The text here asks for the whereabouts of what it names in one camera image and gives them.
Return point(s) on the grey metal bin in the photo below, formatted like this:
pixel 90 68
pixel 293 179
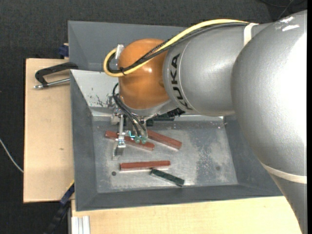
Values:
pixel 209 155

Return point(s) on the dark green flat block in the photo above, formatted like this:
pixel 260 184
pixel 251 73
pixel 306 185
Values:
pixel 168 177

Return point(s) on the pale wood flat board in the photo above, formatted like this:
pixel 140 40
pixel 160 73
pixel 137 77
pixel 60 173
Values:
pixel 46 135

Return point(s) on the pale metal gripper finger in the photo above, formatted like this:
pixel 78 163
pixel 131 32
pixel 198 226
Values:
pixel 120 151
pixel 114 152

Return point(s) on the red-brown flat block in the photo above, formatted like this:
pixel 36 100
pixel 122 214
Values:
pixel 136 144
pixel 143 165
pixel 168 141

